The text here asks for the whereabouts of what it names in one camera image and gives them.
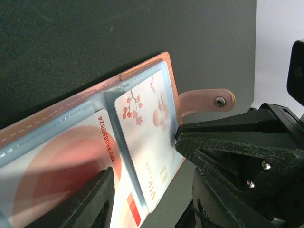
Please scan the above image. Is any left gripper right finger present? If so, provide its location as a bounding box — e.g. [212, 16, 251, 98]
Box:
[175, 168, 273, 228]

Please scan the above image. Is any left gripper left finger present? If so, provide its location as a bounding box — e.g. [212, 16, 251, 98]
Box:
[26, 167, 115, 228]

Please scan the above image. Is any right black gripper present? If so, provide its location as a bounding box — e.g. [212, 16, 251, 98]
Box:
[175, 40, 304, 207]

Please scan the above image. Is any red circle credit card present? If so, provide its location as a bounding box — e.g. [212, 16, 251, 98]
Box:
[0, 109, 142, 228]

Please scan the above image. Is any pink leather card holder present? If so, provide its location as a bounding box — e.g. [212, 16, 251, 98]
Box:
[0, 52, 235, 228]

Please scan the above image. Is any pagoda card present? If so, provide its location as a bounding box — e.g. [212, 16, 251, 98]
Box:
[114, 70, 182, 212]

